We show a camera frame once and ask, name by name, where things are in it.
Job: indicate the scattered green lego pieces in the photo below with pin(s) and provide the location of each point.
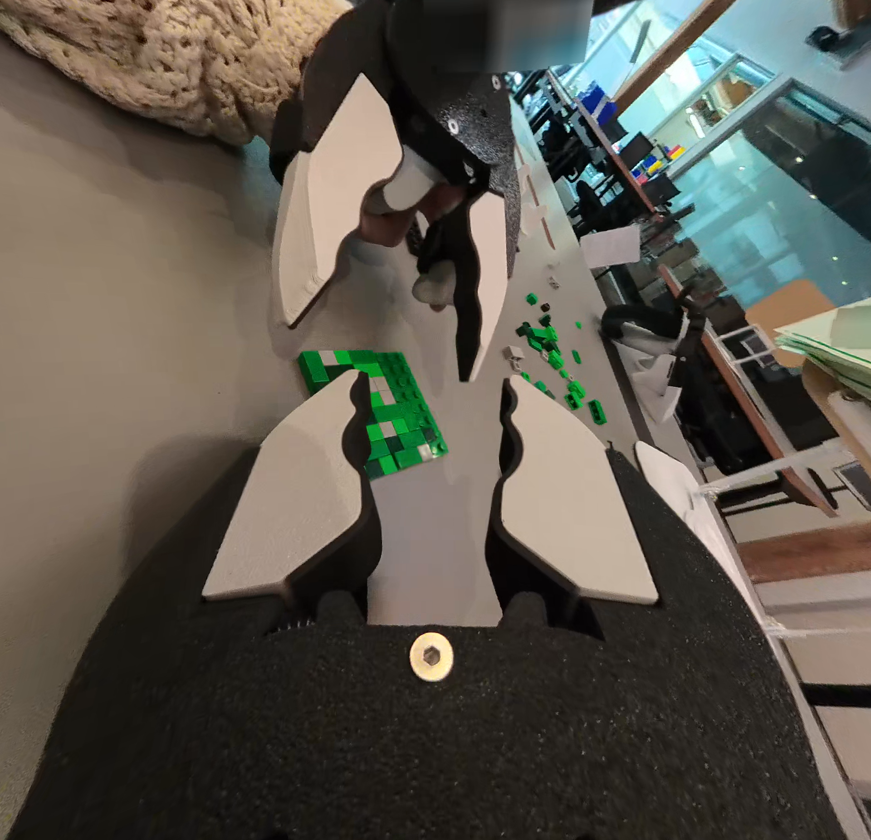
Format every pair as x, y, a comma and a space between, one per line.
550, 336

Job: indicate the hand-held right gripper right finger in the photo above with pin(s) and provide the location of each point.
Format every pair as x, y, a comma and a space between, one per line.
571, 506

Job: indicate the green lego mosaic plate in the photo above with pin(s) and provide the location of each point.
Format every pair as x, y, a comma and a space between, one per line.
401, 425

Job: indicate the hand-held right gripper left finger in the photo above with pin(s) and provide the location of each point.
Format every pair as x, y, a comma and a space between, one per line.
292, 506

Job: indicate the person's left forearm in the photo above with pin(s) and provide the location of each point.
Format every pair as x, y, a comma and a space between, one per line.
170, 37

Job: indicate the stack of papers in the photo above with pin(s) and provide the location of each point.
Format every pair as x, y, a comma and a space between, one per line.
837, 350

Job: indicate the white paper sheet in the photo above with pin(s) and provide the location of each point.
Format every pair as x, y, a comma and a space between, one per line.
612, 245

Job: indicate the white plastic sheet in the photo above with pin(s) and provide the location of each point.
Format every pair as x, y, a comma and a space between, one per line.
667, 472

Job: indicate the person's left hand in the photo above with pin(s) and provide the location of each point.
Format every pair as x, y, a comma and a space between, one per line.
388, 231

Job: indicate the white cloth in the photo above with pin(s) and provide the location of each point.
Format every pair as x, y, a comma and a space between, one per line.
653, 377

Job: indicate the wooden desk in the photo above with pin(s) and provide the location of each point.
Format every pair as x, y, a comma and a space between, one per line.
752, 404
612, 153

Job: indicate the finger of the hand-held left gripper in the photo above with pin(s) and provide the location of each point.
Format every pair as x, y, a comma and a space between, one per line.
488, 275
326, 200

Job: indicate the black office chair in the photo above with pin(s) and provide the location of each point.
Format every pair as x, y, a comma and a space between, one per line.
721, 404

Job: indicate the wooden beam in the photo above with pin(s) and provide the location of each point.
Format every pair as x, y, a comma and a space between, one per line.
680, 37

